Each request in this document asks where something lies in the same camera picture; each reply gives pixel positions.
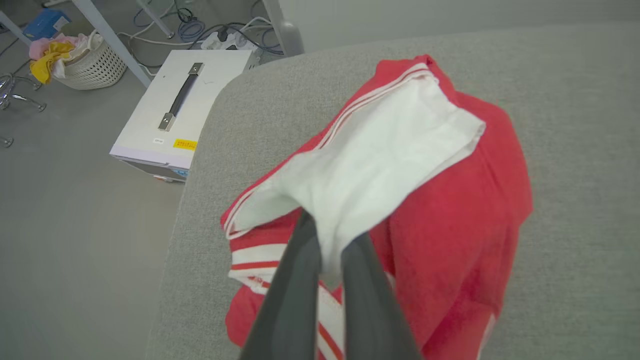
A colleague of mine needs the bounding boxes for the thick white table leg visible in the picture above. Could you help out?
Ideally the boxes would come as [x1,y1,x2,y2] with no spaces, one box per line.
[71,0,153,89]

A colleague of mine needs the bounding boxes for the white cable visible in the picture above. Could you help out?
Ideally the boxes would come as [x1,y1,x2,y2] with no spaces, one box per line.
[116,16,273,48]

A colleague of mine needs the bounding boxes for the slim white frame leg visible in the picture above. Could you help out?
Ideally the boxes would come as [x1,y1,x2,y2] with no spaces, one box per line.
[134,0,176,40]

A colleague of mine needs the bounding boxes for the white power strip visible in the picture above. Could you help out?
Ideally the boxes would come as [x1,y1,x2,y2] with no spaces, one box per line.
[201,30,259,52]

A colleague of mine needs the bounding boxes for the thin white table leg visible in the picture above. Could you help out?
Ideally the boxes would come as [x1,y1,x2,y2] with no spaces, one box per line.
[0,10,33,47]

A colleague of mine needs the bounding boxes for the red and white garment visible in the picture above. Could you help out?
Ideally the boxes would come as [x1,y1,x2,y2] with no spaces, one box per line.
[220,54,535,360]

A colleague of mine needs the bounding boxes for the chrome chair base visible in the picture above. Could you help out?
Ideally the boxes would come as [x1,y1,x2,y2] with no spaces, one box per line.
[0,72,48,149]

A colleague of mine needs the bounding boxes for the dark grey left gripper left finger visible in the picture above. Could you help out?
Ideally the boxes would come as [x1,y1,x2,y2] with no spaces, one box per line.
[239,209,322,360]

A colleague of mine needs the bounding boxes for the blue box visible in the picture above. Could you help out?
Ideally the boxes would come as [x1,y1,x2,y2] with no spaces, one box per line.
[23,8,72,41]

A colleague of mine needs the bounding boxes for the grey fabric sofa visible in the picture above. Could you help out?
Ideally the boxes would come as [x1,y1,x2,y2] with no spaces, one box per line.
[145,21,640,360]

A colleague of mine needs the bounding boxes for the grey round post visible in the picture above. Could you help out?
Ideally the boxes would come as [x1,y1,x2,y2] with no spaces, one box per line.
[261,0,305,57]

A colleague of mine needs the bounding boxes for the white perforated laundry basket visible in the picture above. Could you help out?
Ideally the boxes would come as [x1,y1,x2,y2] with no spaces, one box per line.
[51,31,129,91]

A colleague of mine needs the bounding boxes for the pink cloth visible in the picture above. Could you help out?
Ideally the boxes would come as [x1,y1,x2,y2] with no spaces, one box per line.
[28,33,80,62]

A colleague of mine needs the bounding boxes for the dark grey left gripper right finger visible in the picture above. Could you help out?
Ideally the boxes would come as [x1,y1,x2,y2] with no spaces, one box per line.
[341,232,422,360]

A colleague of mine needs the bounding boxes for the white box device with handle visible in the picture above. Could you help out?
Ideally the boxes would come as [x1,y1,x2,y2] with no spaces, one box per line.
[109,48,261,183]

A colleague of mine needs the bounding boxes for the yellow cloth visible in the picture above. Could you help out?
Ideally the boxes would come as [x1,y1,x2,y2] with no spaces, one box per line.
[29,41,76,85]

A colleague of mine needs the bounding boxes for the coiled blue cable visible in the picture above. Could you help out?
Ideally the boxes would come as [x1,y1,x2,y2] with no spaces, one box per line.
[177,16,207,44]

